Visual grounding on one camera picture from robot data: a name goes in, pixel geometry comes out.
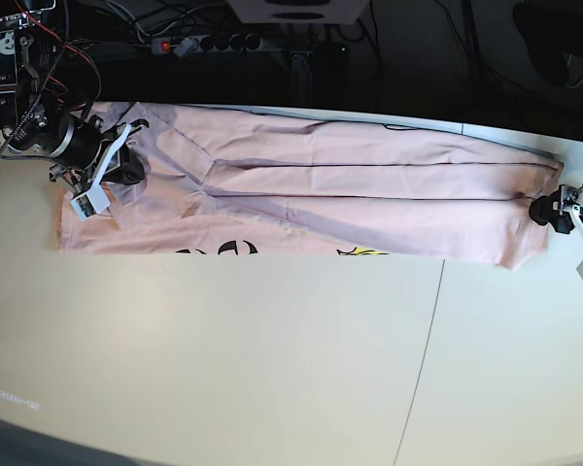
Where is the black table leg post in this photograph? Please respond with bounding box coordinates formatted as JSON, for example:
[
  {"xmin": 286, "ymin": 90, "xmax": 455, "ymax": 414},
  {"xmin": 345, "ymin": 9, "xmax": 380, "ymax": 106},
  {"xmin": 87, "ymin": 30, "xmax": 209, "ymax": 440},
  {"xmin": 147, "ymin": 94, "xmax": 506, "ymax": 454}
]
[{"xmin": 291, "ymin": 51, "xmax": 313, "ymax": 108}]

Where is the pink T-shirt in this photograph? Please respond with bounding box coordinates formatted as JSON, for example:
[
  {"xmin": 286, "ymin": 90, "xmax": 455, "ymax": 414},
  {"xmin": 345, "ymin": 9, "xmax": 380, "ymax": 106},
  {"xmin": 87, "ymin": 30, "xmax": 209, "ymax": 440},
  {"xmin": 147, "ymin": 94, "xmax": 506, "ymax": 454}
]
[{"xmin": 57, "ymin": 103, "xmax": 563, "ymax": 269}]

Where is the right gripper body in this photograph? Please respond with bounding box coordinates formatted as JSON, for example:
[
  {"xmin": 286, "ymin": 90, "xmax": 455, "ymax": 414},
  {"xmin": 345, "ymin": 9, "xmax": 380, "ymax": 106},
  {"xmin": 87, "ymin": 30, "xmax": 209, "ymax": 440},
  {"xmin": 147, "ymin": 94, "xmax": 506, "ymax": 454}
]
[{"xmin": 0, "ymin": 115, "xmax": 149, "ymax": 192}]

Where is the black power strip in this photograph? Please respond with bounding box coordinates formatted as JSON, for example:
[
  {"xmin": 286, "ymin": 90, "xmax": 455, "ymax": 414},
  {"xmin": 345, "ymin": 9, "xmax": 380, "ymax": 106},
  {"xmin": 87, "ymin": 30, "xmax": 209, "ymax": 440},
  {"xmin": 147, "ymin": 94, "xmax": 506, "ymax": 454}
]
[{"xmin": 151, "ymin": 33, "xmax": 266, "ymax": 58}]

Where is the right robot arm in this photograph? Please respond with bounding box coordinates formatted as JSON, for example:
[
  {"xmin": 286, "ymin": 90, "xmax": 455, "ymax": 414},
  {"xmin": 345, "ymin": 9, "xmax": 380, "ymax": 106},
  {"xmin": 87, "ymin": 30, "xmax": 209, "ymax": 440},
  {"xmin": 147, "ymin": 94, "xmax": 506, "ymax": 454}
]
[{"xmin": 0, "ymin": 1, "xmax": 146, "ymax": 193}]

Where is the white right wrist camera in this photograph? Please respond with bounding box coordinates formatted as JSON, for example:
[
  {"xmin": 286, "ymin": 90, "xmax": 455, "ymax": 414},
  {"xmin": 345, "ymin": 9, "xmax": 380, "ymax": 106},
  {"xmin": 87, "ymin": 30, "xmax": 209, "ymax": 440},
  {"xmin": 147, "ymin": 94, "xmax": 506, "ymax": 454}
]
[{"xmin": 70, "ymin": 184, "xmax": 111, "ymax": 221}]

